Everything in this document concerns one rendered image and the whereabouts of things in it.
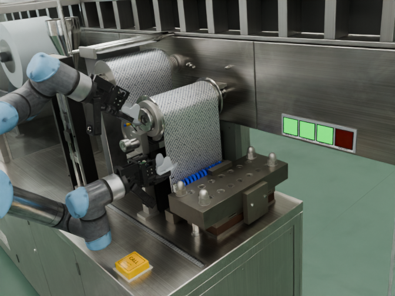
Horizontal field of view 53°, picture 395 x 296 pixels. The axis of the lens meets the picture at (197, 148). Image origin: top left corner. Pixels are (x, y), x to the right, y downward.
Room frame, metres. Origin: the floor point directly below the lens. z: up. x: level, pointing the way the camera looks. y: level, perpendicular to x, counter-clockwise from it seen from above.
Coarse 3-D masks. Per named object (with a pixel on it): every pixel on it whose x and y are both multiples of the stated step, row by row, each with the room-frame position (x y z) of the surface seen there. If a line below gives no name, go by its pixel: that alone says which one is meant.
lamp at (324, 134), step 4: (320, 128) 1.08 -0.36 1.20; (324, 128) 1.07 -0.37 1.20; (328, 128) 1.06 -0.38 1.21; (332, 128) 1.05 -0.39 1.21; (320, 132) 1.08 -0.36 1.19; (324, 132) 1.07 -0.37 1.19; (328, 132) 1.06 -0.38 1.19; (332, 132) 1.05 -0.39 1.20; (320, 136) 1.08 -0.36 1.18; (324, 136) 1.07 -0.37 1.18; (328, 136) 1.06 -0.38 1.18; (332, 136) 1.05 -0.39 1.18; (320, 140) 1.08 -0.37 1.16; (324, 140) 1.07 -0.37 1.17; (328, 140) 1.06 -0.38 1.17; (332, 140) 1.05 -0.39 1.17
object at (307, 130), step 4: (300, 124) 1.13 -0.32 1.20; (304, 124) 1.12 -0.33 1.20; (308, 124) 1.11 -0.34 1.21; (312, 124) 1.10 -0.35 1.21; (300, 128) 1.13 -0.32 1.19; (304, 128) 1.12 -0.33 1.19; (308, 128) 1.11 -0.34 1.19; (312, 128) 1.10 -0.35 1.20; (300, 132) 1.13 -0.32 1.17; (304, 132) 1.12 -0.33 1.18; (308, 132) 1.11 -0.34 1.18; (312, 132) 1.10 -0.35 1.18; (304, 136) 1.12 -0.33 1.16; (308, 136) 1.11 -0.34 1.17; (312, 136) 1.10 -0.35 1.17
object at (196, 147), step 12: (204, 120) 1.25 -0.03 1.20; (216, 120) 1.29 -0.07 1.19; (180, 132) 1.18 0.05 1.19; (192, 132) 1.21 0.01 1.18; (204, 132) 1.25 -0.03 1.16; (216, 132) 1.28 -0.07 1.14; (168, 144) 1.15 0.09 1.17; (180, 144) 1.18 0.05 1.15; (192, 144) 1.21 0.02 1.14; (204, 144) 1.24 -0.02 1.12; (216, 144) 1.28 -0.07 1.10; (180, 156) 1.18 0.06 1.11; (192, 156) 1.21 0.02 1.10; (204, 156) 1.24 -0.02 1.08; (216, 156) 1.28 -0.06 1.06; (180, 168) 1.17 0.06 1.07; (192, 168) 1.20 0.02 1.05; (204, 168) 1.24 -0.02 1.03
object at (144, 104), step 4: (144, 100) 1.20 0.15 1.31; (140, 104) 1.20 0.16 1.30; (144, 104) 1.18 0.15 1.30; (148, 104) 1.17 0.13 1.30; (140, 108) 1.20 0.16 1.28; (148, 108) 1.17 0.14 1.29; (152, 108) 1.15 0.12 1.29; (152, 112) 1.15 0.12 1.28; (156, 112) 1.15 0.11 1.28; (156, 116) 1.14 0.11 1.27; (156, 120) 1.14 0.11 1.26; (156, 124) 1.14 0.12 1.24; (156, 128) 1.15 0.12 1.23; (148, 132) 1.18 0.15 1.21; (152, 132) 1.17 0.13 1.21; (156, 132) 1.15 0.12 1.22; (152, 136) 1.17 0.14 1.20
